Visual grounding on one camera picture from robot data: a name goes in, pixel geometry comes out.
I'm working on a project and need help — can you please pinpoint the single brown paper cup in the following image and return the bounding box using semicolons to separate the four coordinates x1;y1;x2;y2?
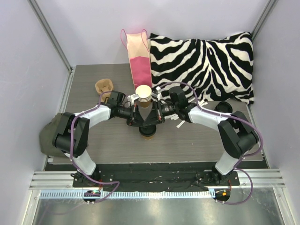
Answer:
141;134;154;140

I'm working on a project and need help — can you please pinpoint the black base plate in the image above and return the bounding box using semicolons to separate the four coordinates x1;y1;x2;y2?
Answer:
71;162;240;192

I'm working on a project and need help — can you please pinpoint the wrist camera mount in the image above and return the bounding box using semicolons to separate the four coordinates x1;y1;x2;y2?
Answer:
151;86;162;101
127;94;140;105

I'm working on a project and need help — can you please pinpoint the stack of black lids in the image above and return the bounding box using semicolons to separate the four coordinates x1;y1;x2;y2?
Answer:
214;101;233;113

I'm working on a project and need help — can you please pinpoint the aluminium rail frame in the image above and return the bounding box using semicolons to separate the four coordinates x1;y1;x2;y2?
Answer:
30;171;74;190

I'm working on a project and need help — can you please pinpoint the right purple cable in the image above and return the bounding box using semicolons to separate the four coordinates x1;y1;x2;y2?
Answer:
156;82;263;207

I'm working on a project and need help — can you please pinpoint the brown pulp cup carrier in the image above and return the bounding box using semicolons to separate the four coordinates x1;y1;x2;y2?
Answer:
95;78;114;95

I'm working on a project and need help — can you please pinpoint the stack of paper cups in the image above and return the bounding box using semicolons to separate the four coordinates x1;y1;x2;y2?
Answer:
135;85;152;108

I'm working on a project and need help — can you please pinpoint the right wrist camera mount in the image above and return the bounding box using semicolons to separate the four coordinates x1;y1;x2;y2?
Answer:
151;86;162;101

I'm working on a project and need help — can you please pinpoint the pink paper gift bag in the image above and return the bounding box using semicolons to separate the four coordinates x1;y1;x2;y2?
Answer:
120;29;152;89

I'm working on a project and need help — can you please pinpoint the white slotted cable duct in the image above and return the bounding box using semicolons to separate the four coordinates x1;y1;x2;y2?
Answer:
39;189;215;199

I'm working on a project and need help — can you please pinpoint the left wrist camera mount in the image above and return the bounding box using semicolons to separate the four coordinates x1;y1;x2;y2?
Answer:
127;94;140;105

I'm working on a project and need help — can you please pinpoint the zebra print pillow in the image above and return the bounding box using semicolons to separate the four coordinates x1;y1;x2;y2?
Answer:
148;32;254;105

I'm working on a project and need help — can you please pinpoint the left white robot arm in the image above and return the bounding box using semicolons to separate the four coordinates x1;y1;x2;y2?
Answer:
52;91;144;187

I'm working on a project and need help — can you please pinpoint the black plastic cup lid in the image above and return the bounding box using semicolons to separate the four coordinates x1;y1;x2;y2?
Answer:
139;125;157;137

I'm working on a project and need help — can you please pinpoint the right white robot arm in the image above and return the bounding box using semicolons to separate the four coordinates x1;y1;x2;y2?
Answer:
143;86;259;185

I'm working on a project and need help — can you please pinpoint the white wrapped straw long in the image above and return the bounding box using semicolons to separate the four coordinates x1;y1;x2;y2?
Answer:
176;121;185;128

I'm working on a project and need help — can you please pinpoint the olive green cloth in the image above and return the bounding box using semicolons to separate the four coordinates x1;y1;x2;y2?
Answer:
39;112;89;158

